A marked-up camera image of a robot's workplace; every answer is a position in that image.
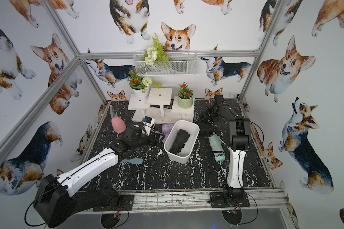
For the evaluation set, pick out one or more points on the mint green umbrella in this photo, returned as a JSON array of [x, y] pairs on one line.
[[216, 146]]

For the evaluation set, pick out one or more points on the pink bulb squeeze bottle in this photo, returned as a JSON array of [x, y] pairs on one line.
[[118, 124]]

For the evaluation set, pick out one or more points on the white plastic storage box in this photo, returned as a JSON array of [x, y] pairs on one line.
[[193, 129]]

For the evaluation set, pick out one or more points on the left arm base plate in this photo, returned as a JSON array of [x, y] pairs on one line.
[[118, 203]]

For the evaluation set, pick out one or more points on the white pot red flowers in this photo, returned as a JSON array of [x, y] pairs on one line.
[[141, 85]]

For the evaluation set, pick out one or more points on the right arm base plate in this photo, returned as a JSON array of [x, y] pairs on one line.
[[218, 200]]

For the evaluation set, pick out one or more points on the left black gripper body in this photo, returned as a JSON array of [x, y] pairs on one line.
[[150, 137]]

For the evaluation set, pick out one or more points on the green pot red flowers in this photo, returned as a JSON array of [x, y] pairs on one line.
[[185, 96]]

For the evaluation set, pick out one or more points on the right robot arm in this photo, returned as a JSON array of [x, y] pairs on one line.
[[226, 126]]

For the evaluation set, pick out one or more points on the green fern white flowers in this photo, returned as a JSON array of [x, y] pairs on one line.
[[155, 53]]

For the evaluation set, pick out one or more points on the white wire wall basket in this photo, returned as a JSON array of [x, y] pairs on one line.
[[180, 63]]

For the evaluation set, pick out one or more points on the black umbrella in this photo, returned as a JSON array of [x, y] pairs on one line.
[[179, 143], [206, 124]]

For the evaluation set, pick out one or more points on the purple umbrella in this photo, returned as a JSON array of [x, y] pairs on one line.
[[166, 129]]

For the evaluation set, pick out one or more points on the white marble display stand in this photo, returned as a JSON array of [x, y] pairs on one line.
[[160, 105]]

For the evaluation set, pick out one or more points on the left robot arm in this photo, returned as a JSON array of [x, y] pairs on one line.
[[58, 198]]

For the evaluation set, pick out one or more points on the teal plastic scraper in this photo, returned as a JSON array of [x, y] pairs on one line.
[[134, 161]]

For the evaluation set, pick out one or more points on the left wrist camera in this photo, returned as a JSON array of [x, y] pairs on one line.
[[148, 123]]

